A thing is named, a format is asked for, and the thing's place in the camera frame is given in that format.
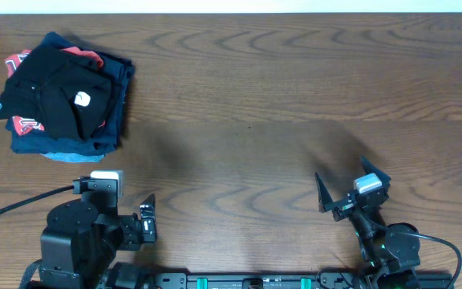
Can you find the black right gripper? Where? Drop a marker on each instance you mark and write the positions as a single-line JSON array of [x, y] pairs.
[[345, 206]]

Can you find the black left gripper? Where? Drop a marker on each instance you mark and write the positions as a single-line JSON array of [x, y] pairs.
[[135, 228]]

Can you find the black t-shirt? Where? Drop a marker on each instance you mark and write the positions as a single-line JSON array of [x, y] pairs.
[[63, 92]]

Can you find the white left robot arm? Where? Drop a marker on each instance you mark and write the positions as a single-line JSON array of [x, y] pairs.
[[82, 238]]

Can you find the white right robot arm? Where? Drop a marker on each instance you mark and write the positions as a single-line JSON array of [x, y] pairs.
[[391, 252]]

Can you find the folded light blue garment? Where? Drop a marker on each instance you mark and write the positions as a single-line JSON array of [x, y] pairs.
[[73, 157]]

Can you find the folded navy t-shirt stack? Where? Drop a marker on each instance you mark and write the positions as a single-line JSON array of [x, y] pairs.
[[106, 137]]

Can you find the folded red printed t-shirt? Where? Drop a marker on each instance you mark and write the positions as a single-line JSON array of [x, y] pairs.
[[23, 126]]

